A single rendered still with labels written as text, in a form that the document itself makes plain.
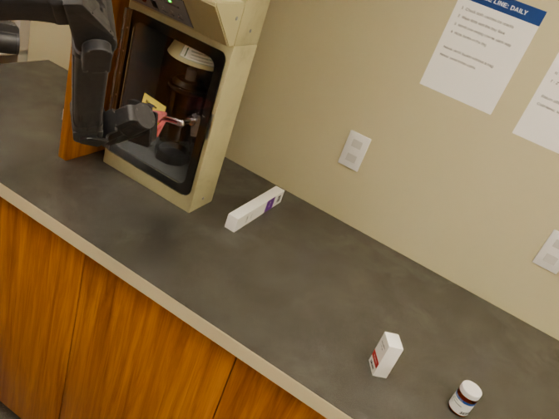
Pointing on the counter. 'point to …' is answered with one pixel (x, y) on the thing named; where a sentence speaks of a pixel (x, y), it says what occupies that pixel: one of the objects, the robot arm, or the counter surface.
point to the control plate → (170, 9)
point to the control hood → (213, 18)
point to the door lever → (180, 120)
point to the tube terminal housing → (239, 57)
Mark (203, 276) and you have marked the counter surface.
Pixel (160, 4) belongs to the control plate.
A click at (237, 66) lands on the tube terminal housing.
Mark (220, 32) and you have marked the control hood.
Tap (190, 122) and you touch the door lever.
